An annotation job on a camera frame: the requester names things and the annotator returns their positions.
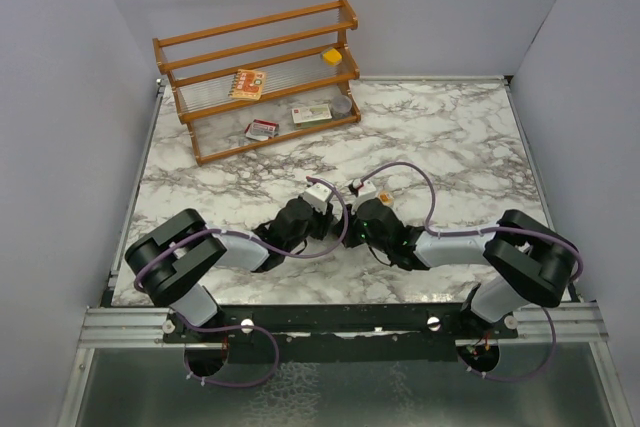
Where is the clear pill bottle gold lid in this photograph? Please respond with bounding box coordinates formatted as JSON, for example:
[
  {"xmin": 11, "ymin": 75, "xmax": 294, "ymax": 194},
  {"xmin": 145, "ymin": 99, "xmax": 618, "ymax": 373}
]
[{"xmin": 377, "ymin": 190, "xmax": 394, "ymax": 207}]

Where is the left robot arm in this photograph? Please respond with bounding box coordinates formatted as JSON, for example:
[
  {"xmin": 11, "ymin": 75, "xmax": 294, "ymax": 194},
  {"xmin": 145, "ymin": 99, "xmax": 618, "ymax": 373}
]
[{"xmin": 124, "ymin": 195, "xmax": 333, "ymax": 342}]

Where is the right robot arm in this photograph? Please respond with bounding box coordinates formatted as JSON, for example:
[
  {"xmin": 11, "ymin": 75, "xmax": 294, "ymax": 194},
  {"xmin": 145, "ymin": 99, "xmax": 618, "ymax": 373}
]
[{"xmin": 338, "ymin": 198, "xmax": 580, "ymax": 338}]

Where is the green white cardboard box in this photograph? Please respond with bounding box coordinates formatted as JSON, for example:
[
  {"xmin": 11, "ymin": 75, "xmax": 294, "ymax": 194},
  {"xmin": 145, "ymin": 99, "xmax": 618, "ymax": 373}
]
[{"xmin": 291, "ymin": 104, "xmax": 333, "ymax": 129}]

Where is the red white staples box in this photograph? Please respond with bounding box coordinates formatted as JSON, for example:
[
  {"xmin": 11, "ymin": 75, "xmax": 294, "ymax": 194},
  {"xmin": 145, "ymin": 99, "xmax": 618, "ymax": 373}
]
[{"xmin": 244, "ymin": 119, "xmax": 279, "ymax": 142}]

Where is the wooden three-tier shelf rack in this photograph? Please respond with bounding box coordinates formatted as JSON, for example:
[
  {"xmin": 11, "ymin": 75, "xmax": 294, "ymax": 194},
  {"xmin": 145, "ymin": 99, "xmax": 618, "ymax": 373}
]
[{"xmin": 153, "ymin": 0, "xmax": 361, "ymax": 165}]

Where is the orange spiral notebook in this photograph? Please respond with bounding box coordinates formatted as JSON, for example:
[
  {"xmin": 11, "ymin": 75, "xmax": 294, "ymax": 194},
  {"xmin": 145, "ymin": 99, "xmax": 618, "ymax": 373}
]
[{"xmin": 229, "ymin": 69, "xmax": 267, "ymax": 101}]

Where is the yellow block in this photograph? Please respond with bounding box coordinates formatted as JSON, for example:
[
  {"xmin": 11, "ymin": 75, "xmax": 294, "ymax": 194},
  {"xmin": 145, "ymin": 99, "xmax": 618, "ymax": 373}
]
[{"xmin": 321, "ymin": 48, "xmax": 343, "ymax": 66}]

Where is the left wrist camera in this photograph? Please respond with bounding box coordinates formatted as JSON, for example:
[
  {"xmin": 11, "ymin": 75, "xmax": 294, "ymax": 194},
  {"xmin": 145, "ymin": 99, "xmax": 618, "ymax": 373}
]
[{"xmin": 301, "ymin": 183, "xmax": 333, "ymax": 215}]

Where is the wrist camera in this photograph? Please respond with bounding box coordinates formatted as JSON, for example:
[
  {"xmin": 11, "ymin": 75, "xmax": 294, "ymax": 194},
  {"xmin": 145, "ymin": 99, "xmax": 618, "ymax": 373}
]
[
  {"xmin": 301, "ymin": 183, "xmax": 333, "ymax": 215},
  {"xmin": 348, "ymin": 178, "xmax": 378, "ymax": 206}
]

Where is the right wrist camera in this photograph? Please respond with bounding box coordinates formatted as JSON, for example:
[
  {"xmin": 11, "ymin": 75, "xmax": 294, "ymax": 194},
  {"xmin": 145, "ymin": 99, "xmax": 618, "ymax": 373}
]
[{"xmin": 348, "ymin": 178, "xmax": 378, "ymax": 206}]

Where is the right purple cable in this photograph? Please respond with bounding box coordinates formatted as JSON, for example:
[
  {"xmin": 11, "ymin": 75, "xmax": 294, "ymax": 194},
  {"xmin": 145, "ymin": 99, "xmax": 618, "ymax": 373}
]
[{"xmin": 357, "ymin": 161, "xmax": 586, "ymax": 382}]

